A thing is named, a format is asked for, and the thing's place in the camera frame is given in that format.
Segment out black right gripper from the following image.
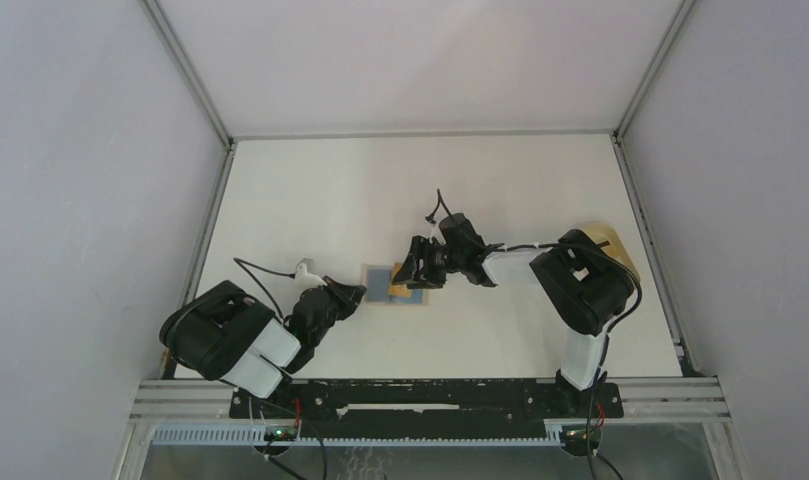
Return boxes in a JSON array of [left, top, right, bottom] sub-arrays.
[[393, 232, 467, 287]]

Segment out gold VIP card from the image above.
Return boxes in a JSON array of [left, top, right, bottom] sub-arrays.
[[387, 262, 413, 299]]

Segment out tan wooden tray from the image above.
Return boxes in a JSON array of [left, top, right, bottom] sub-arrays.
[[579, 222, 641, 280]]

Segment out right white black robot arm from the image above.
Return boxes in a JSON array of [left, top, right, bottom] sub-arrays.
[[391, 229, 643, 416]]

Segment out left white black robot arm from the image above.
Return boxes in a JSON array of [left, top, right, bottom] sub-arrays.
[[159, 276, 367, 417]]

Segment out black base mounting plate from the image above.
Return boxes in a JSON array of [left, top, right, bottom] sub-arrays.
[[228, 378, 625, 439]]

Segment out left green controller board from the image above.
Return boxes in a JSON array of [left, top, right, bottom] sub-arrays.
[[264, 427, 298, 443]]

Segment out green controller board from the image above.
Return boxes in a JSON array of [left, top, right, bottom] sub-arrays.
[[561, 428, 601, 443], [264, 427, 298, 443]]

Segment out right green controller board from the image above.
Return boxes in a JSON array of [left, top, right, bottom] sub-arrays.
[[561, 428, 601, 443]]

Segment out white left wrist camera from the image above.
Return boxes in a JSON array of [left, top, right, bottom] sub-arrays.
[[293, 258, 326, 288]]

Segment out black left camera cable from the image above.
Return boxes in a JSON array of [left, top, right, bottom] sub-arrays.
[[232, 257, 298, 323]]

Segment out back aluminium frame rail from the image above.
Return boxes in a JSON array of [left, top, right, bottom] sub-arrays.
[[232, 128, 615, 143]]

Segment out aluminium frame rail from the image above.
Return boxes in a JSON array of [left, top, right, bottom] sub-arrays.
[[129, 377, 732, 423], [232, 128, 615, 143]]

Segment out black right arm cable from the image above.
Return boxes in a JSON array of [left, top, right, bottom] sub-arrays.
[[425, 188, 644, 480]]

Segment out white cable duct strip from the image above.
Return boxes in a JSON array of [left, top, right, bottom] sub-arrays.
[[151, 424, 565, 447]]

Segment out aluminium frame front rail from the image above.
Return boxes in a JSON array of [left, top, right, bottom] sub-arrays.
[[129, 377, 732, 423]]

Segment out right aluminium frame post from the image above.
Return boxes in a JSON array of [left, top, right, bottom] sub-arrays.
[[613, 0, 699, 143]]

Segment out aluminium frame post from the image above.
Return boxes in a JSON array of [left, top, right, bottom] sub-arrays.
[[613, 0, 699, 143], [138, 0, 234, 150]]

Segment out left aluminium frame post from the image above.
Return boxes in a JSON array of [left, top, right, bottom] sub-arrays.
[[138, 0, 234, 150]]

